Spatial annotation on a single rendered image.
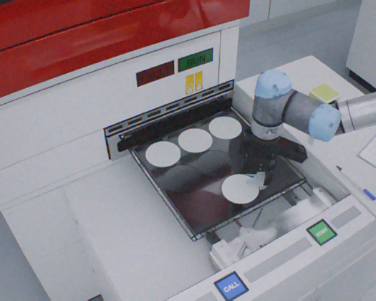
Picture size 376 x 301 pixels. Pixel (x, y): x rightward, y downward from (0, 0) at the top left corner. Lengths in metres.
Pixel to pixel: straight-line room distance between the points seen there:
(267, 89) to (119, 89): 0.44
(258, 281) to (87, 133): 0.62
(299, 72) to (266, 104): 0.59
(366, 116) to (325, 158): 0.24
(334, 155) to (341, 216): 0.20
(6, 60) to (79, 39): 0.17
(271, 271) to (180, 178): 0.38
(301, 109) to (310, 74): 0.60
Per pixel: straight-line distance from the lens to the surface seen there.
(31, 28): 0.95
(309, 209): 1.19
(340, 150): 1.24
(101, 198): 1.27
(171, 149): 1.26
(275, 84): 0.91
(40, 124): 1.15
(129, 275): 1.12
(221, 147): 1.27
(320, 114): 0.89
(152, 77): 1.20
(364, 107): 1.01
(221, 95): 1.39
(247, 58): 3.29
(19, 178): 1.25
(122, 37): 1.04
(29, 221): 1.39
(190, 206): 1.13
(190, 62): 1.25
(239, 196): 1.15
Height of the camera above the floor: 1.80
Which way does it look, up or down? 46 degrees down
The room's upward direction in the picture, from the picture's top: 1 degrees counter-clockwise
